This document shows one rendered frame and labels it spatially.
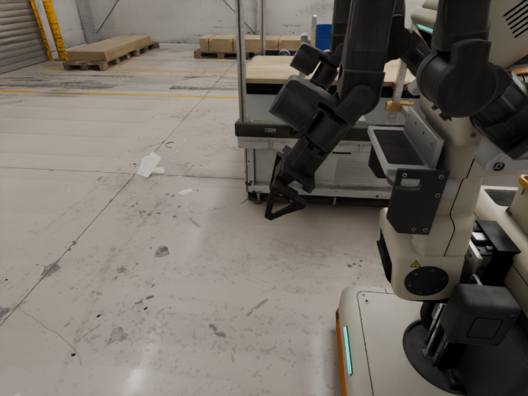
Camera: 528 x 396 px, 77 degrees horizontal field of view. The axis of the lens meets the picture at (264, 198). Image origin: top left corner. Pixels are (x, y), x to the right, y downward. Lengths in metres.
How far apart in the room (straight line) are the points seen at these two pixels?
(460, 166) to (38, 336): 1.80
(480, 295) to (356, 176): 1.56
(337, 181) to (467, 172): 1.60
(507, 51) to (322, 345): 1.30
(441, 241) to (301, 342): 0.94
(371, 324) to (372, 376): 0.21
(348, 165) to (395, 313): 1.16
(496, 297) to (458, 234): 0.17
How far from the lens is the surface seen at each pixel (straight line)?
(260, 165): 2.31
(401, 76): 1.91
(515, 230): 1.10
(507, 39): 0.72
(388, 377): 1.29
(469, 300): 0.92
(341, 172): 2.33
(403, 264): 0.90
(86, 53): 7.60
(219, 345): 1.64
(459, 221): 0.88
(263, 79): 2.05
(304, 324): 1.70
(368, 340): 1.35
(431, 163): 0.75
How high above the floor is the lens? 1.35
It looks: 33 degrees down
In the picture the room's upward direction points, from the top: straight up
